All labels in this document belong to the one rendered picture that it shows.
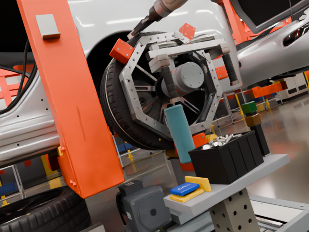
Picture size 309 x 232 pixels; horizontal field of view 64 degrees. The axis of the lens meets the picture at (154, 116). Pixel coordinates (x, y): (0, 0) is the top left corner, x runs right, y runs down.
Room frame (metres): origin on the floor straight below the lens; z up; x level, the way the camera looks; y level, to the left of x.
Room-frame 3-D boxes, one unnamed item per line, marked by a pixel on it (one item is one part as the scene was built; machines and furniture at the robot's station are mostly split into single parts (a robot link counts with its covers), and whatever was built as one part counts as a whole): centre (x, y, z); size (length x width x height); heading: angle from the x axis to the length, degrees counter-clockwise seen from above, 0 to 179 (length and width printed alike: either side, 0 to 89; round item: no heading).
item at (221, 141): (0.86, -0.19, 0.51); 0.20 x 0.14 x 0.13; 125
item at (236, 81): (1.16, -0.40, 0.83); 0.04 x 0.04 x 0.16
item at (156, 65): (1.04, -0.09, 0.93); 0.09 x 0.05 x 0.05; 26
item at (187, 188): (0.78, -0.02, 0.47); 0.07 x 0.07 x 0.02; 26
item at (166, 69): (1.01, -0.10, 0.83); 0.04 x 0.04 x 0.16
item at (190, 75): (1.23, -0.18, 0.85); 0.21 x 0.14 x 0.14; 26
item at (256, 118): (0.94, -0.35, 0.59); 0.04 x 0.04 x 0.04; 26
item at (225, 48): (1.19, -0.39, 0.93); 0.09 x 0.05 x 0.05; 26
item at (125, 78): (1.30, -0.15, 0.85); 0.54 x 0.07 x 0.54; 116
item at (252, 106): (0.94, -0.35, 0.64); 0.04 x 0.04 x 0.04; 26
